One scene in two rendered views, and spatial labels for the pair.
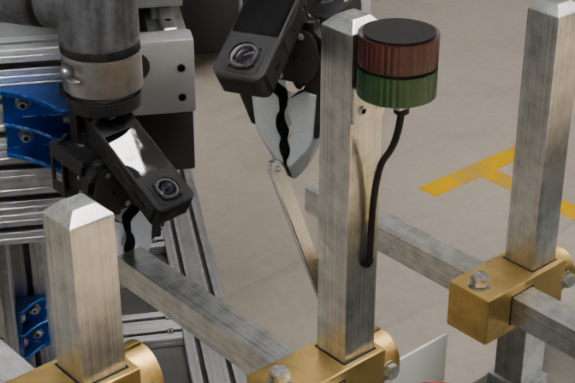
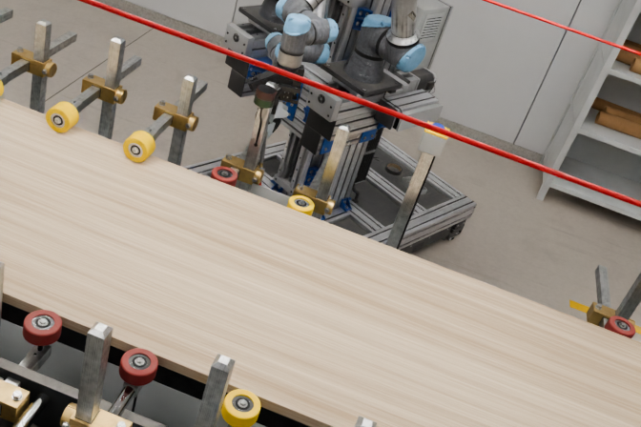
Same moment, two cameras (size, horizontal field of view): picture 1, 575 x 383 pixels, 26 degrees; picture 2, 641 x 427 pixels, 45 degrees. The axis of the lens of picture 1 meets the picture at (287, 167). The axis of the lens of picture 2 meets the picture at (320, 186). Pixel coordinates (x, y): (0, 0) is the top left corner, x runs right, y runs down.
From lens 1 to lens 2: 1.93 m
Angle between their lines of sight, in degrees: 40
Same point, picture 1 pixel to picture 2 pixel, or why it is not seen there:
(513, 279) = (308, 193)
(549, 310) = not seen: hidden behind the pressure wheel
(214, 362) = not seen: hidden behind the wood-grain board
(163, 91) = (324, 111)
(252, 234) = (482, 255)
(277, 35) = (260, 78)
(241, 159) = (527, 237)
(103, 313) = (185, 100)
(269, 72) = (252, 84)
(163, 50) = (329, 99)
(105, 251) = (189, 88)
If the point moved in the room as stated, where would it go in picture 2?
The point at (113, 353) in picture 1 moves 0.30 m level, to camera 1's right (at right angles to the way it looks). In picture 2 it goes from (184, 111) to (229, 164)
